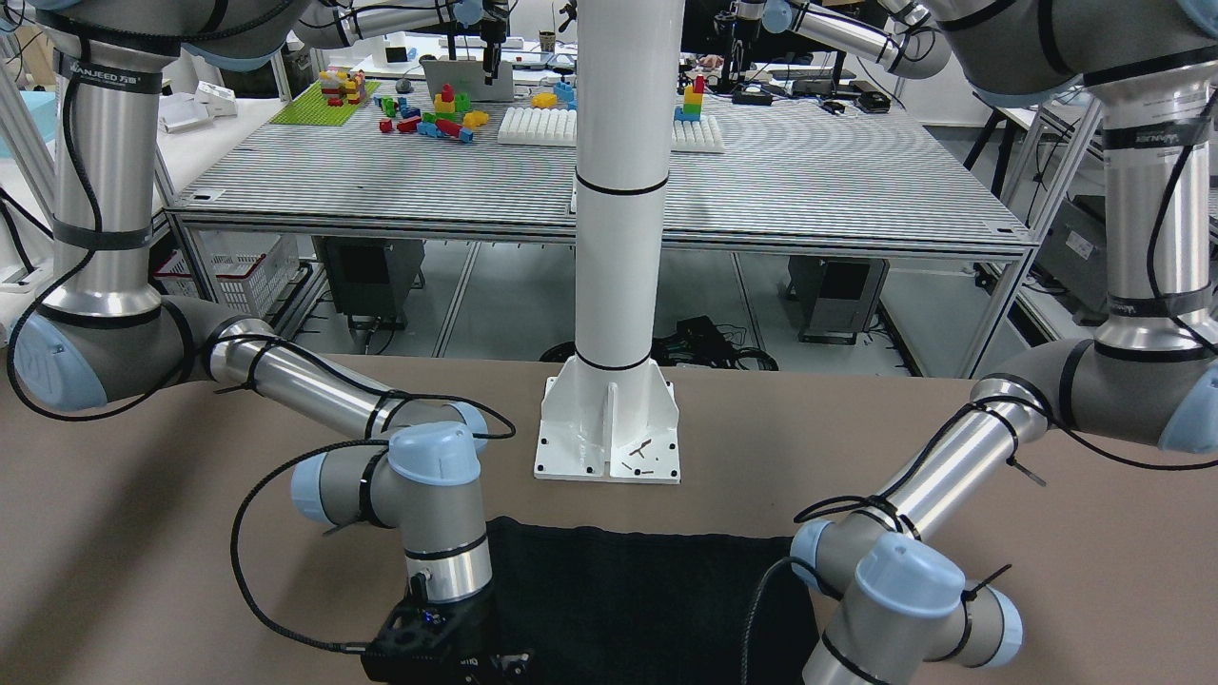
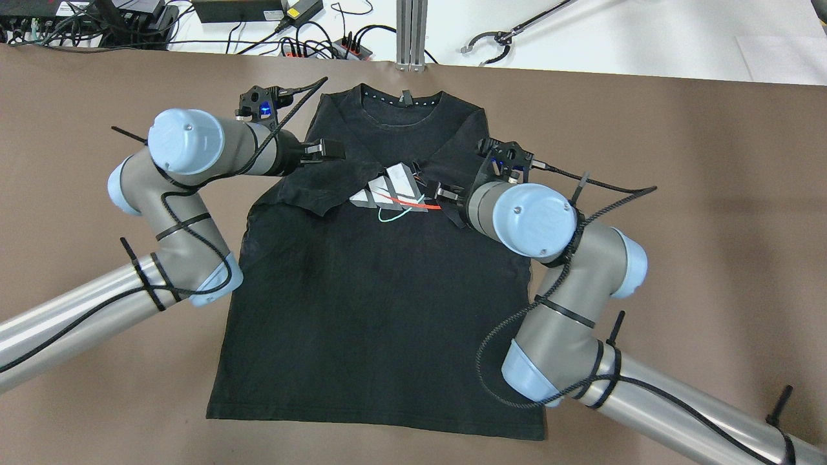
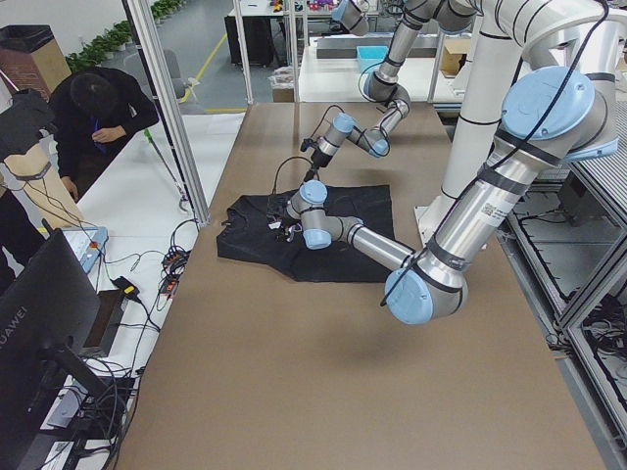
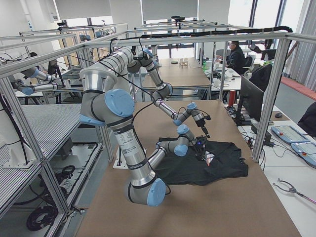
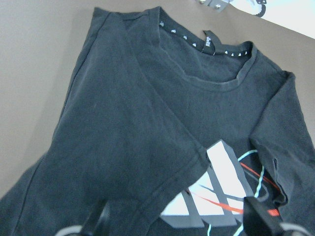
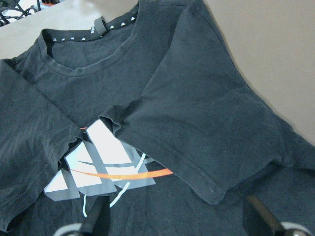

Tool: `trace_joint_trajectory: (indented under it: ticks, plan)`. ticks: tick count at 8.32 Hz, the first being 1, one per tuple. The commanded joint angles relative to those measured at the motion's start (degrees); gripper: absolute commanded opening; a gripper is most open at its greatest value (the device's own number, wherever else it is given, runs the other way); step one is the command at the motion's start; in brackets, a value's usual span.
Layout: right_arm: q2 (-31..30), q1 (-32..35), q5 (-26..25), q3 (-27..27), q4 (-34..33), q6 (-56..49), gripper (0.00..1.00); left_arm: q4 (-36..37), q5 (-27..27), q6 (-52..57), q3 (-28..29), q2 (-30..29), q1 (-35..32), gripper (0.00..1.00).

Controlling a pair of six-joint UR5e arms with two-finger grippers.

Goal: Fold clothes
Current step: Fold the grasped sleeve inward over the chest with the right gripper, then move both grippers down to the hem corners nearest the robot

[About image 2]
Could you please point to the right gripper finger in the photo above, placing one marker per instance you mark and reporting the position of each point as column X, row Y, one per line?
column 450, row 192

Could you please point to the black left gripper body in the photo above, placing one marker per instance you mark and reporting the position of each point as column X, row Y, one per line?
column 290, row 157

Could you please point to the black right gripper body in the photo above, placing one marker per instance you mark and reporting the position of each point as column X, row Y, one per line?
column 460, row 201

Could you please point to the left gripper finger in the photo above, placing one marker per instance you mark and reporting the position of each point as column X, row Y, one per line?
column 324, row 150

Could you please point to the black t-shirt with logo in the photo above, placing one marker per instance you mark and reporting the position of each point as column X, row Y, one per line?
column 351, row 314

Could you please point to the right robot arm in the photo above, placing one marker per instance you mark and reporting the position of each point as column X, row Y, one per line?
column 555, row 353

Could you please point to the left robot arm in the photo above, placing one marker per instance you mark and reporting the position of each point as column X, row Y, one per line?
column 186, row 149

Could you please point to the black power strip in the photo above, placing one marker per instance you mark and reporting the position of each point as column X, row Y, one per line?
column 291, row 47

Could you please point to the metal grabber tool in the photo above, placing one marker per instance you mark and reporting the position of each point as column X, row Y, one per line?
column 504, row 38

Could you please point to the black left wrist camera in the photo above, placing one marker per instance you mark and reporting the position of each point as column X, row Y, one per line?
column 260, row 105

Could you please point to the aluminium frame cage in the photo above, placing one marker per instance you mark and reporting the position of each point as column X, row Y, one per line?
column 410, row 35

